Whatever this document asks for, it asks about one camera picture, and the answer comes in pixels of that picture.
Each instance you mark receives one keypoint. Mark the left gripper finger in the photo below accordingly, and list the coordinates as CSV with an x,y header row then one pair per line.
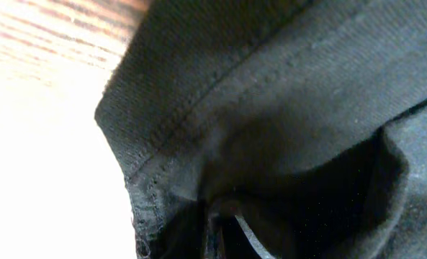
x,y
257,246

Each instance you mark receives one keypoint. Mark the black t-shirt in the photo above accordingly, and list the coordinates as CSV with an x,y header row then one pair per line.
x,y
307,118

